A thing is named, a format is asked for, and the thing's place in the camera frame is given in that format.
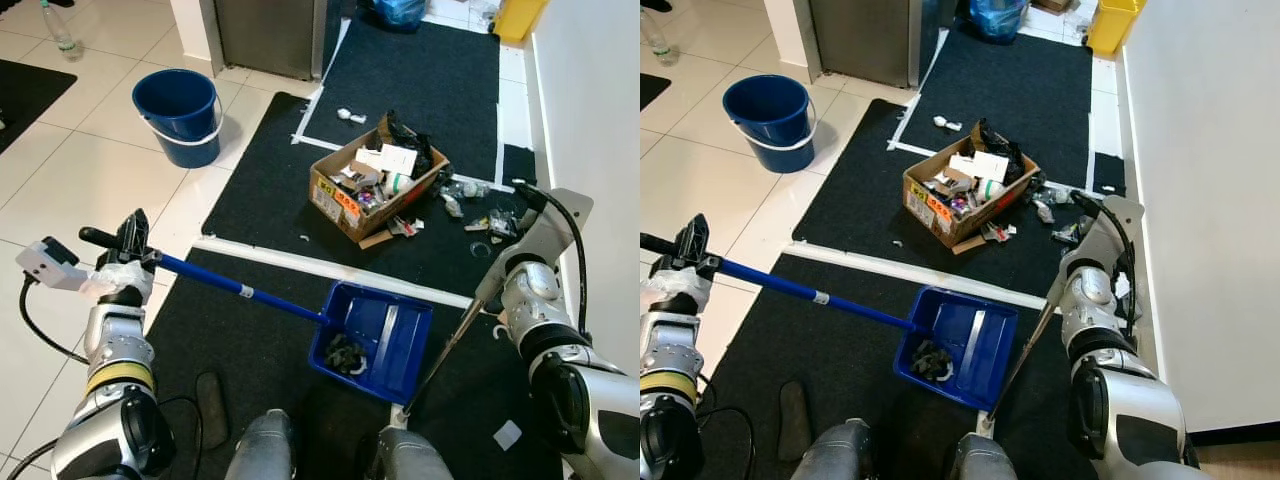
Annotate grey metal handled broom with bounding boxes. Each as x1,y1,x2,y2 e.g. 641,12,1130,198
388,295,493,433
975,300,1057,441

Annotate blue long-handled dustpan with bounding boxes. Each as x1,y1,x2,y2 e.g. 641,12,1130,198
80,227,434,406
640,232,1021,413

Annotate black floor mat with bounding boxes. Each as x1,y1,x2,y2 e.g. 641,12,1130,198
0,58,78,156
790,98,1129,306
640,72,673,111
700,253,1101,480
145,248,566,480
200,92,541,301
890,25,1096,191
295,18,501,186

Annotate blue plastic bucket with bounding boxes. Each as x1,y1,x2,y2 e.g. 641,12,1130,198
722,74,818,175
131,68,223,169

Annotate white tape strip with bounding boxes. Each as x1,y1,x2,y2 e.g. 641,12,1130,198
780,242,1051,311
193,237,476,309

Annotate dark shoe insole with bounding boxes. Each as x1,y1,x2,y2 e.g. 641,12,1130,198
195,372,230,451
778,380,813,463

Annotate cardboard box of rubbish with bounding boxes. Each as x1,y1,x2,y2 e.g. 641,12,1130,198
902,125,1041,251
308,118,451,246

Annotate clear water bottle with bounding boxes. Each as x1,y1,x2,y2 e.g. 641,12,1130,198
640,10,681,66
40,0,81,61

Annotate black crumpled rubbish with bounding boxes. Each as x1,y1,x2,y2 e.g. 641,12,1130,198
325,335,369,376
908,340,951,383

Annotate grey steel fridge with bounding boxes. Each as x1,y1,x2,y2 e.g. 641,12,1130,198
808,0,941,89
213,0,344,81

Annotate white paper card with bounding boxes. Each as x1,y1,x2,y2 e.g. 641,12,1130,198
970,150,1011,184
378,143,419,178

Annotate yellow plastic bin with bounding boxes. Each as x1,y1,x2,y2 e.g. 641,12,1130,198
492,0,549,44
1087,0,1146,56

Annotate black plastic bag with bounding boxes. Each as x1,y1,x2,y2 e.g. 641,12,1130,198
385,110,436,171
975,118,1031,176

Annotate blue plastic bag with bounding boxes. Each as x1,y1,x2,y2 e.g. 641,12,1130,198
968,0,1028,43
372,0,429,31

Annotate silver robot right leg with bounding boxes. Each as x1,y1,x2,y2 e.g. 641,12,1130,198
375,428,456,480
945,432,1031,480

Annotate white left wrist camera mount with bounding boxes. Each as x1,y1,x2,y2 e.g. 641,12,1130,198
15,237,156,306

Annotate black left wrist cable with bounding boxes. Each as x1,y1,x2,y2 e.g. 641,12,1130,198
18,275,93,366

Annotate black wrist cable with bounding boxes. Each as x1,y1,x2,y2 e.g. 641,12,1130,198
515,183,591,336
1070,190,1141,341
18,275,93,366

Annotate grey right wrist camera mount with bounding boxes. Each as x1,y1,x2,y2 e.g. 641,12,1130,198
470,187,594,303
1047,195,1146,301

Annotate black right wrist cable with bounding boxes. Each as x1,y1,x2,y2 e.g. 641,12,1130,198
515,183,591,336
1070,190,1141,341

